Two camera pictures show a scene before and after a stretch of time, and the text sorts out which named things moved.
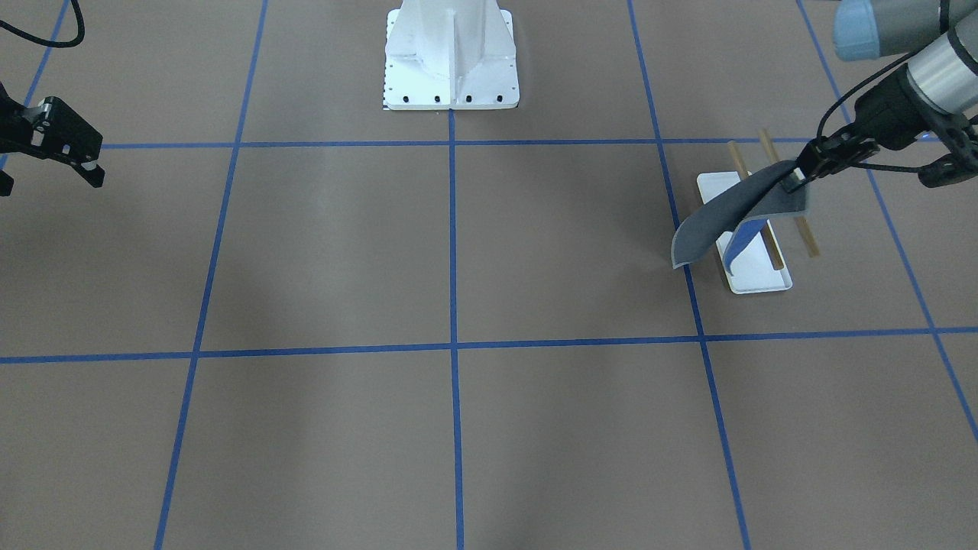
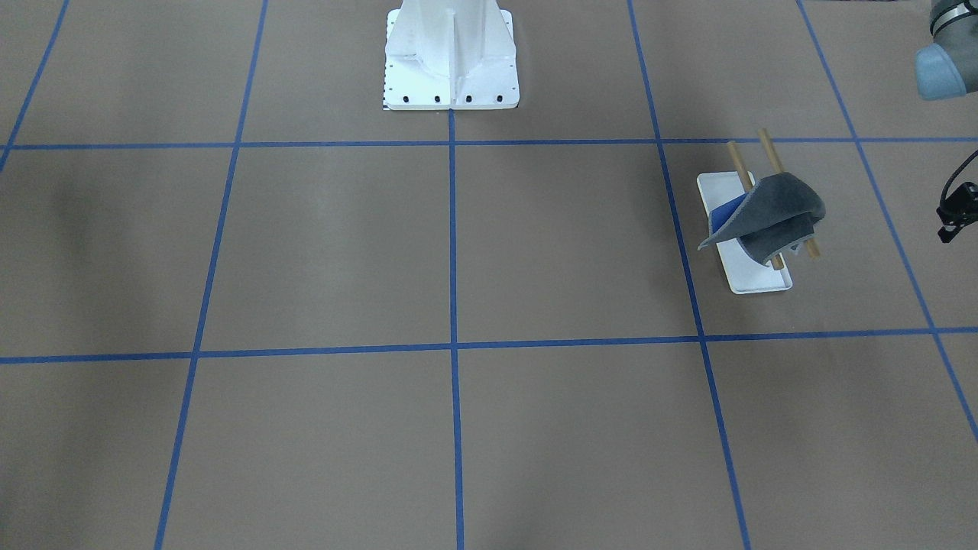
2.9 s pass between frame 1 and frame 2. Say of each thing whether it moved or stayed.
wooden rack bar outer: stayed
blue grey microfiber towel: moved
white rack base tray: stayed
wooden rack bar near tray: stayed
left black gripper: moved
